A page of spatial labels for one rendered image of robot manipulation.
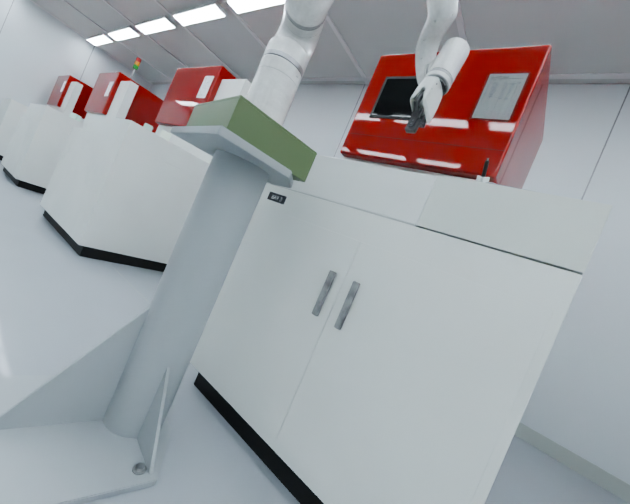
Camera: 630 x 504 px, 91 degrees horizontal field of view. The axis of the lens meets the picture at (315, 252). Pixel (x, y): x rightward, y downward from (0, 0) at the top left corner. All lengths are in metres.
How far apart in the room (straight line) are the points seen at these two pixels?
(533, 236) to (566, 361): 2.15
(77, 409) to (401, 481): 0.80
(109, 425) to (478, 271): 1.00
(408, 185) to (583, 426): 2.36
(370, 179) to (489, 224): 0.35
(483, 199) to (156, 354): 0.90
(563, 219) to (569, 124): 2.59
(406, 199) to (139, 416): 0.91
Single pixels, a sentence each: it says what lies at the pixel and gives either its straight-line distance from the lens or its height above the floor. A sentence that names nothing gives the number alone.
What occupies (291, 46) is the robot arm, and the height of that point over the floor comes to 1.13.
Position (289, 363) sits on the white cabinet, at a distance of 0.98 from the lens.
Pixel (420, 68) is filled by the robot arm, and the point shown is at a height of 1.35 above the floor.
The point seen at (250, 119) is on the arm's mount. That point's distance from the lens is 0.79.
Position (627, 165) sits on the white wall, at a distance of 3.24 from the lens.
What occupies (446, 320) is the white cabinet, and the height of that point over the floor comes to 0.63.
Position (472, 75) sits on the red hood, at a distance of 1.79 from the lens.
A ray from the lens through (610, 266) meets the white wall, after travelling 2.99.
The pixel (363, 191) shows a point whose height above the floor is 0.87.
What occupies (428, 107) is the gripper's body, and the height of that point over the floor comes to 1.18.
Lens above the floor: 0.65
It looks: level
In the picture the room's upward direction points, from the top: 23 degrees clockwise
